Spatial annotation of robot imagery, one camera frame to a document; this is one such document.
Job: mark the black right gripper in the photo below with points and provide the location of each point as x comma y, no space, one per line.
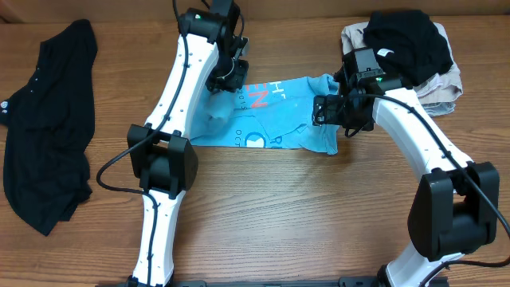
323,109

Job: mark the black shirt on left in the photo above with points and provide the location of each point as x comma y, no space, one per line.
50,122

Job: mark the black folded garment on pile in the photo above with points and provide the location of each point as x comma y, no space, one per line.
408,43

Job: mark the grey denim folded garment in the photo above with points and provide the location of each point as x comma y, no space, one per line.
439,108

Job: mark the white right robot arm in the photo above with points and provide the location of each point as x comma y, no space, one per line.
454,211

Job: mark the beige folded garment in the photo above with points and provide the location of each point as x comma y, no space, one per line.
438,89

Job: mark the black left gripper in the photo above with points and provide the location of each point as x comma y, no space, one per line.
225,83

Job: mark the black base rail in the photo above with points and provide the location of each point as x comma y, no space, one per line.
275,283

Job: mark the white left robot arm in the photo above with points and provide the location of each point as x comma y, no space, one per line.
163,159

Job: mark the light blue t-shirt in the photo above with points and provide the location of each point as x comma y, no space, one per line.
275,115

